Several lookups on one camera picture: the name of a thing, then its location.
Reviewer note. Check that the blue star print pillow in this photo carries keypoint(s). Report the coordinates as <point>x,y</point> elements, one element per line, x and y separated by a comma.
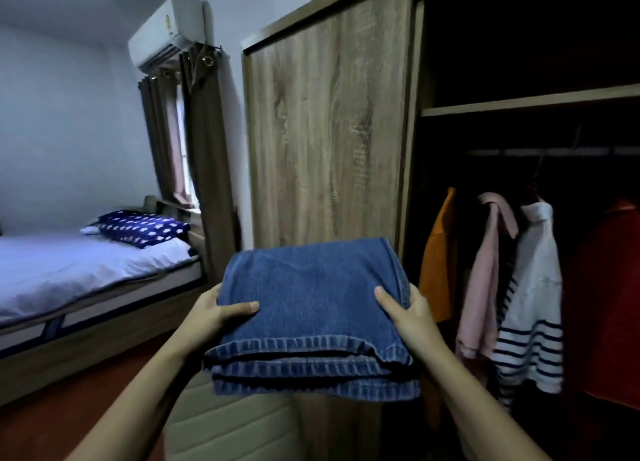
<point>140,228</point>

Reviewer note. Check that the cream padded chair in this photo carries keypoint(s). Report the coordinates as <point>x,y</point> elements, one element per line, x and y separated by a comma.
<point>230,425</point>

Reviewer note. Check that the orange t-shirt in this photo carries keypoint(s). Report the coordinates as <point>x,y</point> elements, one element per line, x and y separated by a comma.
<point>439,265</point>

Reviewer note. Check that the blue denim jeans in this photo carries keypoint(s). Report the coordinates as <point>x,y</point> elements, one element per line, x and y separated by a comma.
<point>310,295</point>

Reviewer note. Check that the person's right hand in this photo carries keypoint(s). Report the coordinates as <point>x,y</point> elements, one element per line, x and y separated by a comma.
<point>415,325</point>

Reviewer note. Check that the person's left hand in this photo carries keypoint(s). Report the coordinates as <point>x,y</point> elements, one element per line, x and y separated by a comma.
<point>200,325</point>

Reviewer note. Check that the white pillow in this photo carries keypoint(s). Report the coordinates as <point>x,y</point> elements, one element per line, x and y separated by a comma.
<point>90,230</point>

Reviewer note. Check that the pink shirt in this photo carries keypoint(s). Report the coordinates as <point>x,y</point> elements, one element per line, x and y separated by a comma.
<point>482,285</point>

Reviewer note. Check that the thin metal rail support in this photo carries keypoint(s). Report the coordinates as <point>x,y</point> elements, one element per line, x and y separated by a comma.
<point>577,138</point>

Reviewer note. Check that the white striped shirt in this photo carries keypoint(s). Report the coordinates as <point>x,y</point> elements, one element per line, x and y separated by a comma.
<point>535,285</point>

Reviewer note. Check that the wooden wardrobe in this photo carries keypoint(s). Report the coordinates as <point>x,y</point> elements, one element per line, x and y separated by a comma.
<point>325,140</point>

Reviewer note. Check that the bed with white sheet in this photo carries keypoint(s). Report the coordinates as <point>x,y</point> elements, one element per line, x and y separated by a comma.
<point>65,270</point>

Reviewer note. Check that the grey brown curtain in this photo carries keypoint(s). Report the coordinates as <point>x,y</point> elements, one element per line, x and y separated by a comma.
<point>160,135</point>
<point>210,175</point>

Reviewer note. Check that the window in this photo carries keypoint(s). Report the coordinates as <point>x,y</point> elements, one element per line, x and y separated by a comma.
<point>182,150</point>

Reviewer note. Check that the person's left forearm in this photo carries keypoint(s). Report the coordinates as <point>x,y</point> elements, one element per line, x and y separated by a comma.
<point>135,410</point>

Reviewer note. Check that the person's right forearm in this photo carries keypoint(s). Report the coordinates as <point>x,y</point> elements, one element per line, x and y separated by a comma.
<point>480,415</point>

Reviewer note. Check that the red polo shirt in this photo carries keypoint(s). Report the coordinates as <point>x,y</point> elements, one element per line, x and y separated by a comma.
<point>605,300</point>

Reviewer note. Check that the white air conditioner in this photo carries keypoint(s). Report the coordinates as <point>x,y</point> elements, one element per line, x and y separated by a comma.
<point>165,30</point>

